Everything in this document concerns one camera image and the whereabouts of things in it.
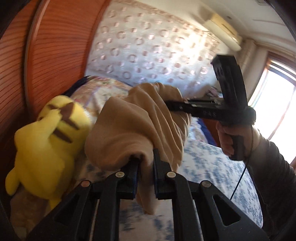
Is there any person's right hand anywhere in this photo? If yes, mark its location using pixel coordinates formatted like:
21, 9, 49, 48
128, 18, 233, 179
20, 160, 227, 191
216, 122, 262, 158

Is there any yellow plush toy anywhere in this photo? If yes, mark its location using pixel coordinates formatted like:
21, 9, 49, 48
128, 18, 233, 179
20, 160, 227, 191
5, 95, 91, 208

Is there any beige printed t-shirt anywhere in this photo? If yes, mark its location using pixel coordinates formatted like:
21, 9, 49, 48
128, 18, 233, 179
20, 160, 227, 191
84, 83, 191, 214

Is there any circle patterned sheer curtain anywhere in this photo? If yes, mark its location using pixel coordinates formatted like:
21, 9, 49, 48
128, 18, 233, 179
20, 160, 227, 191
85, 1, 219, 95

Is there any dark blue blanket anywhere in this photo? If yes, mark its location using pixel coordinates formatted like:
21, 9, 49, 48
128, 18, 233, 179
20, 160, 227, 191
197, 118, 220, 147

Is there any pink floral quilt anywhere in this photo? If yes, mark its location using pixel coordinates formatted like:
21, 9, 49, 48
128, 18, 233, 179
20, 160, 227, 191
64, 75, 132, 123

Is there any grey right sleeve forearm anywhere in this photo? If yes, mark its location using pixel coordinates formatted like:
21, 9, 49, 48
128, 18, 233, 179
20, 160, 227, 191
247, 138, 295, 240

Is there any bright window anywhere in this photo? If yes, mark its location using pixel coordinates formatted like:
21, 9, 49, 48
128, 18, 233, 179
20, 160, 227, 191
249, 52, 295, 163

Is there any white wall air conditioner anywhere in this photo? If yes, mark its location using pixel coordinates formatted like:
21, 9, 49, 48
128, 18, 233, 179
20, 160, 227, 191
203, 13, 242, 52

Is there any blue floral white bedspread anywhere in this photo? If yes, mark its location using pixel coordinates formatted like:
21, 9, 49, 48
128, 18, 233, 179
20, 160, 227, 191
76, 117, 265, 241

